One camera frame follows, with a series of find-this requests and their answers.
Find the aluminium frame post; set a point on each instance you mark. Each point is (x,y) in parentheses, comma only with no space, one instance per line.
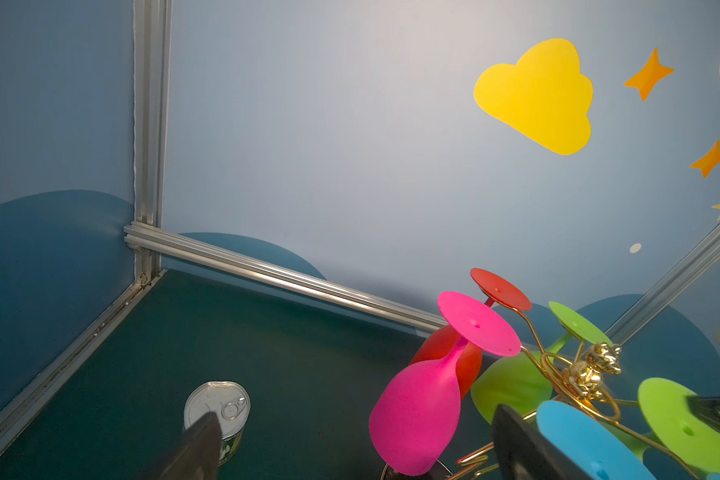
(152,34)
(689,269)

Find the left aluminium frame post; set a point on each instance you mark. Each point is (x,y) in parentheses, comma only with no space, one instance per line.
(152,34)

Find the right aluminium frame post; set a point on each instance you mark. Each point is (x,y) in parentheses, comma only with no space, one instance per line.
(689,269)

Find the blue wine glass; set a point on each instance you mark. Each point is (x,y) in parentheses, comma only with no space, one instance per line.
(588,444)

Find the red wine glass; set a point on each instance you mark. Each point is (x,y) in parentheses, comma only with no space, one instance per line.
(499,292)

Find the gold wire wine glass rack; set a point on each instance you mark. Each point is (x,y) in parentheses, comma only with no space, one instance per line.
(577,373)

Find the back aluminium frame bar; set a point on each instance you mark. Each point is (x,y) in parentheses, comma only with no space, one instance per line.
(141,235)

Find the silver tin can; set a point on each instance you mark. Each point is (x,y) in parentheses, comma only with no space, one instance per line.
(232,405)

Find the pink wine glass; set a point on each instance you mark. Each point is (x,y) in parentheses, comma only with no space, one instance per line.
(417,415)

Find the green wine glass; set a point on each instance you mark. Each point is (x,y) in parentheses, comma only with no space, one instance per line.
(664,406)
(516,382)

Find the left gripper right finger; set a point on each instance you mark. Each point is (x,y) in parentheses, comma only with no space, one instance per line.
(524,453)

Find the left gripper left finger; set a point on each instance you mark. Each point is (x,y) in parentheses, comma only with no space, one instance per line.
(195,456)

